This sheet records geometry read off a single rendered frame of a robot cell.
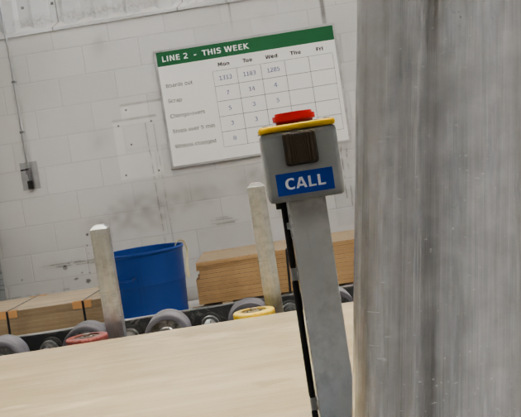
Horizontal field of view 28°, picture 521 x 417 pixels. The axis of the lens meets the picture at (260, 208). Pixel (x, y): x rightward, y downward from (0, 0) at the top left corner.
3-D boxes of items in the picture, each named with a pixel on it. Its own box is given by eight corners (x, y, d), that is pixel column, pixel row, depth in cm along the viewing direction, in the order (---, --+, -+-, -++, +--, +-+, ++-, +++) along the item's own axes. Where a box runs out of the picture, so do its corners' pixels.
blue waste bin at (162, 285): (198, 357, 646) (180, 242, 643) (108, 370, 649) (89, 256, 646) (207, 340, 705) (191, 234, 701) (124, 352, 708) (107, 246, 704)
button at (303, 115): (317, 126, 95) (315, 107, 95) (274, 132, 95) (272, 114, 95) (315, 127, 99) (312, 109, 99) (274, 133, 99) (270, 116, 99)
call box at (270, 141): (346, 200, 94) (334, 115, 94) (270, 212, 94) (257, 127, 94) (340, 197, 101) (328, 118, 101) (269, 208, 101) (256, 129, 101)
